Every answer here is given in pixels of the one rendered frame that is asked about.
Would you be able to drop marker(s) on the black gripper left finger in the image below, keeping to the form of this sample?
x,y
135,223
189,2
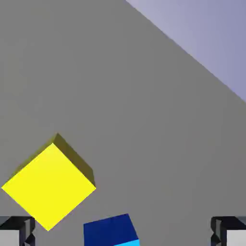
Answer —
x,y
16,223

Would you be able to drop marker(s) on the small yellow cube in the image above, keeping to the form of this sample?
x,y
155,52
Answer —
x,y
48,185

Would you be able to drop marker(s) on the small blue cube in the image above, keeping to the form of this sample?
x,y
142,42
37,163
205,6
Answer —
x,y
109,230

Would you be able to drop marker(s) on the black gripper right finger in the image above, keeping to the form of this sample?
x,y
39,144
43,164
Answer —
x,y
229,223

